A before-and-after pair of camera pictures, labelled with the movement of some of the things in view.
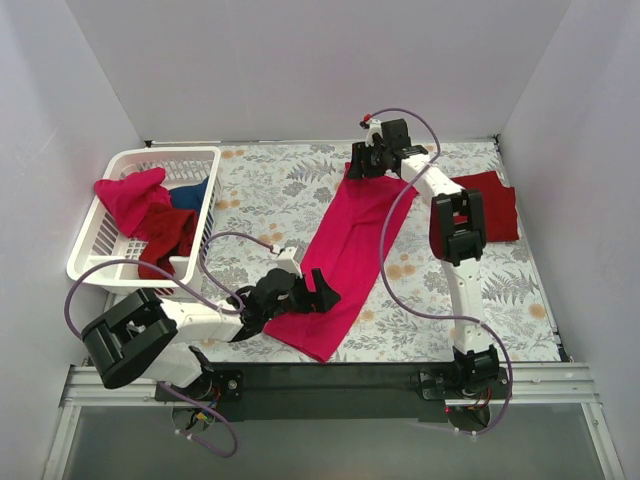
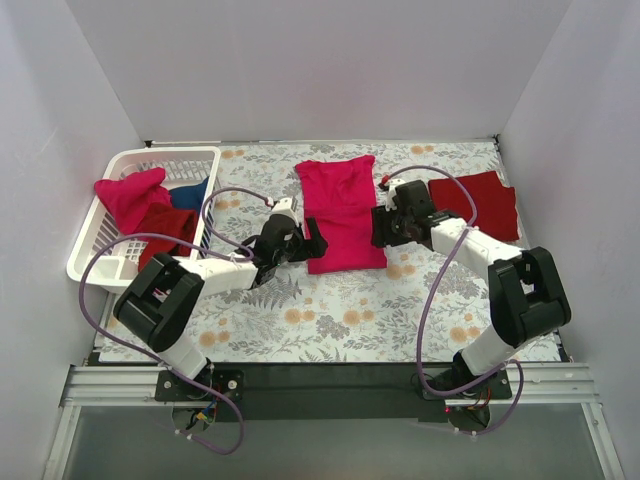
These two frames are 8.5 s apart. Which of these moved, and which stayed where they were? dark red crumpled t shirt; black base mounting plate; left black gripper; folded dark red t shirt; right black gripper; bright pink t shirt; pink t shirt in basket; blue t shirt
Moved: right black gripper; bright pink t shirt; left black gripper
Stayed: folded dark red t shirt; black base mounting plate; dark red crumpled t shirt; pink t shirt in basket; blue t shirt
